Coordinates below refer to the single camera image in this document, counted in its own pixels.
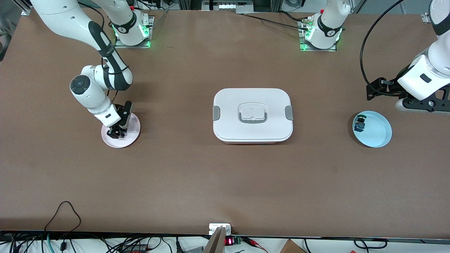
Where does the small white mounting box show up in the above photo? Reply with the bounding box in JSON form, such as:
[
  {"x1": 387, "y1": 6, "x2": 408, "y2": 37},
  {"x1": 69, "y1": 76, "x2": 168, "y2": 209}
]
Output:
[{"x1": 209, "y1": 223, "x2": 232, "y2": 235}]

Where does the pale pink round plate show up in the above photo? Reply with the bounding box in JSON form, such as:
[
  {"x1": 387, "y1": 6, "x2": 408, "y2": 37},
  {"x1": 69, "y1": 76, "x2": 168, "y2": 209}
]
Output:
[{"x1": 101, "y1": 111, "x2": 141, "y2": 148}]

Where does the light blue round plate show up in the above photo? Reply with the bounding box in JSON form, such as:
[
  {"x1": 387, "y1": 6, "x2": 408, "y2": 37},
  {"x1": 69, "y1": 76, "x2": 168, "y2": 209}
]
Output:
[{"x1": 352, "y1": 111, "x2": 392, "y2": 148}]

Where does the grey electronics unit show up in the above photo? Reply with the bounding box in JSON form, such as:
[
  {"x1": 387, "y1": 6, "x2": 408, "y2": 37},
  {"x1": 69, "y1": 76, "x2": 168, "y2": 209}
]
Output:
[{"x1": 202, "y1": 0, "x2": 255, "y2": 12}]

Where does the red clip lead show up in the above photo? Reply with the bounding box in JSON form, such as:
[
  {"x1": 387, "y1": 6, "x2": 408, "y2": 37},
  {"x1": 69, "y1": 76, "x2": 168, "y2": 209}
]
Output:
[{"x1": 243, "y1": 237, "x2": 268, "y2": 253}]

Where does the brown cardboard piece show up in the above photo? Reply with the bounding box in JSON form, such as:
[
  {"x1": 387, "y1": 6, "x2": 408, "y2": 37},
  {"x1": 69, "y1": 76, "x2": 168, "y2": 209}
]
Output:
[{"x1": 279, "y1": 239, "x2": 307, "y2": 253}]

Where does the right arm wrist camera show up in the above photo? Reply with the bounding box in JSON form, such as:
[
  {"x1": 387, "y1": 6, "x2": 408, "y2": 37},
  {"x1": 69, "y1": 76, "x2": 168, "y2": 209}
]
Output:
[{"x1": 117, "y1": 101, "x2": 133, "y2": 131}]

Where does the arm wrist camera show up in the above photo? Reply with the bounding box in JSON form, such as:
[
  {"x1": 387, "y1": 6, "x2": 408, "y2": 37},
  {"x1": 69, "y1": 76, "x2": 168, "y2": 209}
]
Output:
[
  {"x1": 117, "y1": 101, "x2": 133, "y2": 131},
  {"x1": 396, "y1": 87, "x2": 450, "y2": 115}
]

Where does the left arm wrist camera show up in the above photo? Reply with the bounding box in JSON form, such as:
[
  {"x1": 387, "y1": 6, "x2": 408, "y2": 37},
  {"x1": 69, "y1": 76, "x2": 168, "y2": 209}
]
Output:
[{"x1": 396, "y1": 87, "x2": 450, "y2": 115}]

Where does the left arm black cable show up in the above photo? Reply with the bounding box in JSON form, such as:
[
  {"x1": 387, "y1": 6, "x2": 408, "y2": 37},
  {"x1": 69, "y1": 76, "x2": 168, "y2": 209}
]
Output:
[{"x1": 359, "y1": 0, "x2": 405, "y2": 96}]

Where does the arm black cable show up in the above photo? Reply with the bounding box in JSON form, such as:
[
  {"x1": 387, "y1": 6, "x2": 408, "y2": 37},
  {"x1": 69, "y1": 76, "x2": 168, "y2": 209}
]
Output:
[
  {"x1": 359, "y1": 0, "x2": 405, "y2": 96},
  {"x1": 77, "y1": 0, "x2": 130, "y2": 106}
]

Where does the green push button switch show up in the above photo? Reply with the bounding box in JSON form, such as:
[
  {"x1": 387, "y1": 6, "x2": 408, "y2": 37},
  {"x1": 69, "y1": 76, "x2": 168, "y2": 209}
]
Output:
[{"x1": 354, "y1": 114, "x2": 367, "y2": 132}]

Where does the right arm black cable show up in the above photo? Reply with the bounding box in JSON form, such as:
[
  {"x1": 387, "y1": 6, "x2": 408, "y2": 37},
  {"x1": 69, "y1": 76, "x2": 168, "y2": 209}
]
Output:
[{"x1": 77, "y1": 0, "x2": 130, "y2": 106}]

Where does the looped thin black cable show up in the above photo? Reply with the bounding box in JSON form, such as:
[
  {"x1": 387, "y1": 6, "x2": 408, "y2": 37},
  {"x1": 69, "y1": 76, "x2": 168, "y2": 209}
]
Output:
[{"x1": 44, "y1": 201, "x2": 82, "y2": 253}]

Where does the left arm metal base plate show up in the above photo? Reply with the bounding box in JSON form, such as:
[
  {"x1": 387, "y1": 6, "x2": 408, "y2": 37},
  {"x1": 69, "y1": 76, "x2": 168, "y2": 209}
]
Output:
[{"x1": 298, "y1": 19, "x2": 338, "y2": 52}]

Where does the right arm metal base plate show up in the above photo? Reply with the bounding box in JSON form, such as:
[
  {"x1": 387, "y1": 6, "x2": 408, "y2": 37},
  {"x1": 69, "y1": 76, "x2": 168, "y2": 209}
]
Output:
[{"x1": 114, "y1": 16, "x2": 154, "y2": 48}]

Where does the black cable tangle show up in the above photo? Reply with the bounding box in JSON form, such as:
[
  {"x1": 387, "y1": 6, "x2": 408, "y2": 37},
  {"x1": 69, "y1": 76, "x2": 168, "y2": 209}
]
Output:
[{"x1": 0, "y1": 235, "x2": 211, "y2": 253}]

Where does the black power cable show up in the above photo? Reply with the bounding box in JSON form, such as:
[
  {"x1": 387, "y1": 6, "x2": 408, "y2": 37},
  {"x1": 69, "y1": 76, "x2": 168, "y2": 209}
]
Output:
[
  {"x1": 242, "y1": 13, "x2": 309, "y2": 30},
  {"x1": 279, "y1": 10, "x2": 309, "y2": 22}
]

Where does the white lunch box grey handle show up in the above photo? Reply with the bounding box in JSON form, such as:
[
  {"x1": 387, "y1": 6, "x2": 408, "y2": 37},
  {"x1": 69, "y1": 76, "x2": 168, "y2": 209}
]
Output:
[{"x1": 212, "y1": 88, "x2": 293, "y2": 144}]

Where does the grey aluminium post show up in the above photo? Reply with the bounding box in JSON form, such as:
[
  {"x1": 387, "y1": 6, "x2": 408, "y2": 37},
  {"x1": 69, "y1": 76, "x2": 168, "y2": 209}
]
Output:
[{"x1": 204, "y1": 226, "x2": 226, "y2": 253}]

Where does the black cable loop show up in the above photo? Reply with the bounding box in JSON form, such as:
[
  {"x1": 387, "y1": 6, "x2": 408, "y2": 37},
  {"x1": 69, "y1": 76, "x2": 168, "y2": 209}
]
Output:
[{"x1": 353, "y1": 238, "x2": 388, "y2": 249}]

